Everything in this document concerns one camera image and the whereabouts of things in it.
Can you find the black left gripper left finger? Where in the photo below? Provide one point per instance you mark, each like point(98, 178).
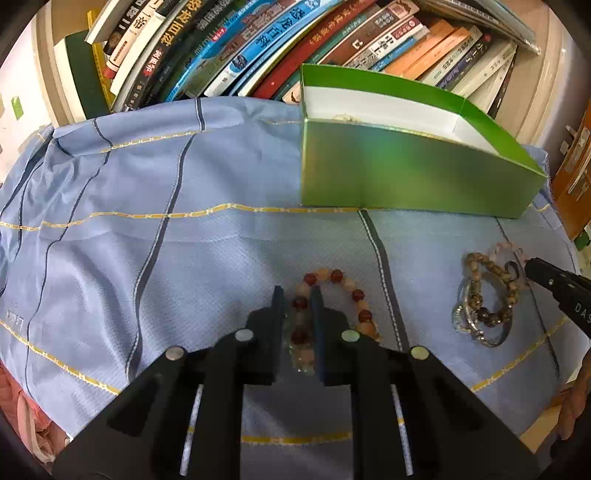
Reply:
point(248, 356)

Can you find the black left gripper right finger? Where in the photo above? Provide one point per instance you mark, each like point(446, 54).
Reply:
point(346, 357)

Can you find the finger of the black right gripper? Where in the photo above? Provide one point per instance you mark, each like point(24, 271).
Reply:
point(570, 290)

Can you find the silver bangle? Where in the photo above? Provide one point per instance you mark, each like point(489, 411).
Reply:
point(490, 332)

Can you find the person's right hand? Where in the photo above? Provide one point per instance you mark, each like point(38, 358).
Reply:
point(573, 406)

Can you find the blue striped cloth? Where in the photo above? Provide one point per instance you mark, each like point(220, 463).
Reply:
point(133, 242)

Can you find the green cardboard box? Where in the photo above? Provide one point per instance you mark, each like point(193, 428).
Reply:
point(372, 140)

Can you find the wooden bookshelf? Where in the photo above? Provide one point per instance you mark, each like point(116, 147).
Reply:
point(534, 108)

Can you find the orange book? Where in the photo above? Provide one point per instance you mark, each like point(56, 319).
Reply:
point(442, 38)

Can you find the stack of flat magazines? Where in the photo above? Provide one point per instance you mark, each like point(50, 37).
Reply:
point(494, 15)

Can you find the dark green book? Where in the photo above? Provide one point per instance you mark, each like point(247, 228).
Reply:
point(85, 76)

